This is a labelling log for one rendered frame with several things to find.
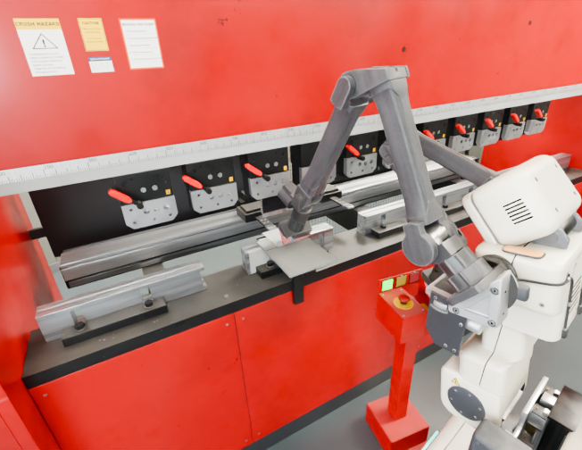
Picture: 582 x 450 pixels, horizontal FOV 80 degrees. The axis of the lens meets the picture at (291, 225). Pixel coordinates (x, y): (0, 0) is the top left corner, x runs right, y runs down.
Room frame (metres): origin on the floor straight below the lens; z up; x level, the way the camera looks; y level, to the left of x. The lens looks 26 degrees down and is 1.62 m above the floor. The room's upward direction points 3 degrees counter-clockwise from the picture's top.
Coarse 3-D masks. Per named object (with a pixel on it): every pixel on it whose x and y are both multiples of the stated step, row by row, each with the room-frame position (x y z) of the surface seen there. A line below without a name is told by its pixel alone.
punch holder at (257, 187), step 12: (240, 156) 1.17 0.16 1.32; (252, 156) 1.11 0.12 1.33; (264, 156) 1.13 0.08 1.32; (276, 156) 1.15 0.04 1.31; (264, 168) 1.13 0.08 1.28; (276, 168) 1.15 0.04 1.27; (288, 168) 1.17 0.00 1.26; (252, 180) 1.11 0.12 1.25; (264, 180) 1.13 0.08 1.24; (276, 180) 1.15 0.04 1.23; (288, 180) 1.17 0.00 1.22; (252, 192) 1.10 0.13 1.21; (264, 192) 1.13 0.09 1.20; (276, 192) 1.15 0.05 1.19
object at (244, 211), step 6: (246, 204) 1.41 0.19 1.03; (252, 204) 1.41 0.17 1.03; (258, 204) 1.40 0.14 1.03; (240, 210) 1.38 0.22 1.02; (246, 210) 1.35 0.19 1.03; (252, 210) 1.35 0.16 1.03; (258, 210) 1.36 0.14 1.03; (240, 216) 1.38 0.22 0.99; (246, 216) 1.33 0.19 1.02; (252, 216) 1.34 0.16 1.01; (258, 216) 1.35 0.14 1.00; (246, 222) 1.33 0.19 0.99; (264, 222) 1.28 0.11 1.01; (270, 222) 1.28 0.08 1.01; (270, 228) 1.23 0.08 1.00; (276, 228) 1.23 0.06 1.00
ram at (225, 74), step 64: (0, 0) 0.87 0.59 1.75; (64, 0) 0.93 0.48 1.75; (128, 0) 0.99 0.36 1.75; (192, 0) 1.06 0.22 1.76; (256, 0) 1.14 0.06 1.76; (320, 0) 1.24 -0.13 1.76; (384, 0) 1.36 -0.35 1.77; (448, 0) 1.50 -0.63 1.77; (512, 0) 1.68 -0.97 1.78; (576, 0) 1.91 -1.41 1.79; (0, 64) 0.85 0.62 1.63; (128, 64) 0.97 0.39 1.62; (192, 64) 1.05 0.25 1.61; (256, 64) 1.13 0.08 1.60; (320, 64) 1.24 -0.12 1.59; (384, 64) 1.37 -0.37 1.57; (448, 64) 1.52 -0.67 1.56; (512, 64) 1.73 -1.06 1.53; (576, 64) 1.99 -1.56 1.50; (0, 128) 0.83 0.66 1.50; (64, 128) 0.89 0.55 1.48; (128, 128) 0.95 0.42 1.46; (192, 128) 1.03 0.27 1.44; (256, 128) 1.13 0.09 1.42; (0, 192) 0.81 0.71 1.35
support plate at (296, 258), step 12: (264, 240) 1.14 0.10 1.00; (300, 240) 1.12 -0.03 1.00; (276, 252) 1.05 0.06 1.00; (288, 252) 1.04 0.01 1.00; (300, 252) 1.04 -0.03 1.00; (312, 252) 1.03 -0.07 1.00; (324, 252) 1.03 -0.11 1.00; (288, 264) 0.96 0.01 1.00; (300, 264) 0.96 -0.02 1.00; (312, 264) 0.95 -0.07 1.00; (324, 264) 0.96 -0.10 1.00; (288, 276) 0.91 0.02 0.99
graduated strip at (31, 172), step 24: (504, 96) 1.72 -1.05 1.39; (528, 96) 1.82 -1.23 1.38; (360, 120) 1.32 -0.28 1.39; (192, 144) 1.03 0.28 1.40; (216, 144) 1.06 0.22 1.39; (240, 144) 1.10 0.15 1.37; (24, 168) 0.84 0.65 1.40; (48, 168) 0.86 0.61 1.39; (72, 168) 0.88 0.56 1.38; (96, 168) 0.91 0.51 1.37
